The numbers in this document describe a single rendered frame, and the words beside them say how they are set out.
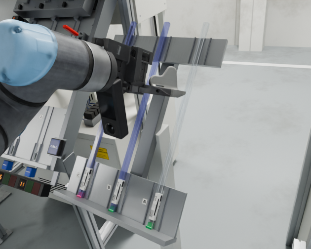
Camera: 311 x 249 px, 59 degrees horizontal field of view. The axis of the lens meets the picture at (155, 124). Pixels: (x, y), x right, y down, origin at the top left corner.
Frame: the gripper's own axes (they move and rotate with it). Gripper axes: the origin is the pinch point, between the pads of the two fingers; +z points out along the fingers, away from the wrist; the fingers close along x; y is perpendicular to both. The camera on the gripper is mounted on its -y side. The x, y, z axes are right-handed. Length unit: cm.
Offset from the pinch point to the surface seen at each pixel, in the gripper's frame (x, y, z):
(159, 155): 3.8, -17.8, 14.6
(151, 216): -4.7, -27.8, -0.9
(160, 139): 3.3, -12.6, 12.5
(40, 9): 60, 23, 13
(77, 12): 45, 23, 16
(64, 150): 30.8, -21.8, 4.2
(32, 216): 101, -85, 50
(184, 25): 161, 104, 332
